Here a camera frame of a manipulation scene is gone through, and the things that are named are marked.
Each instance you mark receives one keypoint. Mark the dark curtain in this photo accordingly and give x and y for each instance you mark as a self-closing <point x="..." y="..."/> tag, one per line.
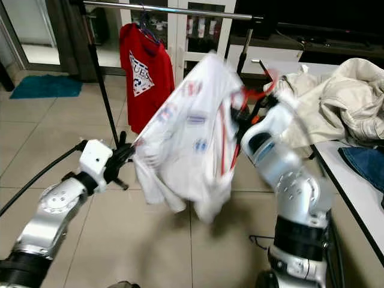
<point x="72" y="42"/>

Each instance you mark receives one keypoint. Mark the blue denim jeans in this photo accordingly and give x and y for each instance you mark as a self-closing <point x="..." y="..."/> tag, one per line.
<point x="366" y="168"/>

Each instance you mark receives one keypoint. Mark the blue clothes hanger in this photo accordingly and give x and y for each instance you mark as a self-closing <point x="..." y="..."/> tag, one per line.
<point x="149" y="27"/>

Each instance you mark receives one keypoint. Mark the white printed shirt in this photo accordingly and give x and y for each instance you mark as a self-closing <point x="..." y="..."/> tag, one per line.
<point x="186" y="144"/>

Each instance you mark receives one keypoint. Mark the cream jacket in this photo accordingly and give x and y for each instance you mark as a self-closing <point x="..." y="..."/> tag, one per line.
<point x="348" y="96"/>

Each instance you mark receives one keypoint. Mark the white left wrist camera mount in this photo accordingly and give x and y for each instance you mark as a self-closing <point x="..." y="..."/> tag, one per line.
<point x="96" y="161"/>

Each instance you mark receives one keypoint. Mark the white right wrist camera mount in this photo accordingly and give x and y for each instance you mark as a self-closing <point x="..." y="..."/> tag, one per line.
<point x="276" y="117"/>

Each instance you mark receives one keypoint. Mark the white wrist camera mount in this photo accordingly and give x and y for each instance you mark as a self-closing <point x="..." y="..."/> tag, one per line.
<point x="96" y="161"/>
<point x="276" y="117"/>

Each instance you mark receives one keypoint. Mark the red printed t-shirt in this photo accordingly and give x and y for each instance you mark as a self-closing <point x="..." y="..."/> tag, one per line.
<point x="147" y="111"/>

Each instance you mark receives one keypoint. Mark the metal clothes rack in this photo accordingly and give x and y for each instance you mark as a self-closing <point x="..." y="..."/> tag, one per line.
<point x="186" y="10"/>

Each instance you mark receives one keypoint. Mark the white glass door cabinet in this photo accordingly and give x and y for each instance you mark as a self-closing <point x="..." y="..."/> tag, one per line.
<point x="180" y="36"/>

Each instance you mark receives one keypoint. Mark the teal floor mat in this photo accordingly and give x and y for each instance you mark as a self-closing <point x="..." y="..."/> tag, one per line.
<point x="45" y="87"/>

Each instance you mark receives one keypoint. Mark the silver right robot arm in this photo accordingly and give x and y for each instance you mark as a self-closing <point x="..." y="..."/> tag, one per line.
<point x="300" y="198"/>

